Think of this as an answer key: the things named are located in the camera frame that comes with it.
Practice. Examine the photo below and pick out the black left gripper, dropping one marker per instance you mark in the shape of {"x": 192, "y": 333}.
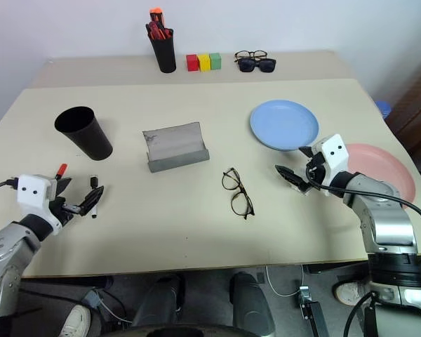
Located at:
{"x": 61, "y": 210}

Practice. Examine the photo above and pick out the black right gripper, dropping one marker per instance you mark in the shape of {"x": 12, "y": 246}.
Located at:
{"x": 317, "y": 172}

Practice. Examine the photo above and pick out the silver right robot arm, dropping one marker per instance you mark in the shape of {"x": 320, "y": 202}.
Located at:
{"x": 386, "y": 224}

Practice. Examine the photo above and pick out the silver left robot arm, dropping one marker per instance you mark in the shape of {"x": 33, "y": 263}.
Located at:
{"x": 7, "y": 245}

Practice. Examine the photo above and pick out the black marker pen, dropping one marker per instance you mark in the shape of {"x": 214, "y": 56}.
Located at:
{"x": 94, "y": 207}

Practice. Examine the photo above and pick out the red capped marker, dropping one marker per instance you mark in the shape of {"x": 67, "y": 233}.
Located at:
{"x": 61, "y": 170}

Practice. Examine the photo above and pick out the blue plate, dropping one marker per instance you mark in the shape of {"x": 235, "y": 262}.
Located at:
{"x": 284, "y": 124}

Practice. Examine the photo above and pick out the empty black cup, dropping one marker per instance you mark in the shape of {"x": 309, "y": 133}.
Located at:
{"x": 87, "y": 137}

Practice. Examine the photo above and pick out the tortoiseshell round glasses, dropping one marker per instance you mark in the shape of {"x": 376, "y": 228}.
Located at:
{"x": 246, "y": 203}

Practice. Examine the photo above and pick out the pink plate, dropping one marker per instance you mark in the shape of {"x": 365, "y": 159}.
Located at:
{"x": 379, "y": 165}

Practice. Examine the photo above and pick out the black sunglasses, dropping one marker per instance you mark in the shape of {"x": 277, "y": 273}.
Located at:
{"x": 263, "y": 65}

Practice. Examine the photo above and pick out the grey glasses case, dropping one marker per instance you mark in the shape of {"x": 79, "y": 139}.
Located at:
{"x": 177, "y": 149}

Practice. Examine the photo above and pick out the brown framed glasses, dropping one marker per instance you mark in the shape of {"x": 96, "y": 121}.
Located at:
{"x": 246, "y": 53}

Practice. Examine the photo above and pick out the brown wooden cabinet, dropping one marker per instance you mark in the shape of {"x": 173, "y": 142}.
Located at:
{"x": 417, "y": 116}

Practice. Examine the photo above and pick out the white sneaker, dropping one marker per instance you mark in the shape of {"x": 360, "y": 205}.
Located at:
{"x": 351, "y": 293}
{"x": 75, "y": 321}

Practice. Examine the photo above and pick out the green wooden block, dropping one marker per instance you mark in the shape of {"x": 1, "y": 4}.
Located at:
{"x": 215, "y": 61}

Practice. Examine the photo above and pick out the dark rounded shape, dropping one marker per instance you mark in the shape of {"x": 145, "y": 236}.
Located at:
{"x": 252, "y": 302}
{"x": 158, "y": 298}

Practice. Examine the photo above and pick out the yellow wooden block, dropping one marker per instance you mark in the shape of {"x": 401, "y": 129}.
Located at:
{"x": 204, "y": 62}

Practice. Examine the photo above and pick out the red wooden block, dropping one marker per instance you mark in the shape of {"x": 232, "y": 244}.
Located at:
{"x": 192, "y": 63}

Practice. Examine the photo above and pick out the black pen holder cup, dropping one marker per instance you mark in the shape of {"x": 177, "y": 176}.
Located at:
{"x": 165, "y": 52}

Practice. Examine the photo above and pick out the red marker in holder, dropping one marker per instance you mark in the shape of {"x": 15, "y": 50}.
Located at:
{"x": 153, "y": 31}
{"x": 166, "y": 32}

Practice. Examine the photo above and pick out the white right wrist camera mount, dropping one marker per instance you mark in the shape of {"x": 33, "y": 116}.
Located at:
{"x": 333, "y": 154}

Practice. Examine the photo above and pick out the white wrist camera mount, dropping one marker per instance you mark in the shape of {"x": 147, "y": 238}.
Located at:
{"x": 31, "y": 191}
{"x": 333, "y": 154}

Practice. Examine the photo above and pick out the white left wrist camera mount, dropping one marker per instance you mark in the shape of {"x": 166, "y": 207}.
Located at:
{"x": 31, "y": 191}

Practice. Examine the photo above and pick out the metal table leg bracket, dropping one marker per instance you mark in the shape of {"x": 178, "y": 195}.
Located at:
{"x": 312, "y": 312}

